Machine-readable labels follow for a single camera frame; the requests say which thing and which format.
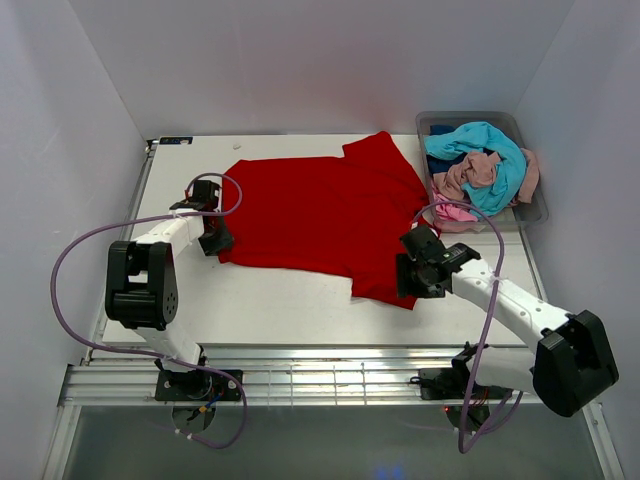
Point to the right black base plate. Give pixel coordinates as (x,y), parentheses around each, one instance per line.
(448,383)

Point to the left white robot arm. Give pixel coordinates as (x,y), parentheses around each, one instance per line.
(141,284)

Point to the beige t shirt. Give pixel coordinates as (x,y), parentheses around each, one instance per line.
(490,182)

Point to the dark blue t shirt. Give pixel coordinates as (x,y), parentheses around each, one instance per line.
(436,165)

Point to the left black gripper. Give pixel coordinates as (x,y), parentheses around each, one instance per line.
(224,240)

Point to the turquoise t shirt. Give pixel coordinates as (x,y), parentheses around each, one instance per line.
(473,136)

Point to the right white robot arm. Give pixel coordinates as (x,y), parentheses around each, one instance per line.
(567,360)

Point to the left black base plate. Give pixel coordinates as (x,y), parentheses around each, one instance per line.
(197,385)

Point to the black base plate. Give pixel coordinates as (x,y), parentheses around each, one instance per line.
(197,385)
(448,383)

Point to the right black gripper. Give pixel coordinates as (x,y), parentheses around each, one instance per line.
(404,284)

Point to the red t shirt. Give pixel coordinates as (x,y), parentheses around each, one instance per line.
(340,216)

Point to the clear plastic bin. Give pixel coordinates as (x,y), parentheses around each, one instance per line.
(518,217)

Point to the blue label sticker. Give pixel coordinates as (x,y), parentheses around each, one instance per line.
(175,140)

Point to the pink t shirt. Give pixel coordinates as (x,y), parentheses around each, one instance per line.
(450,215)

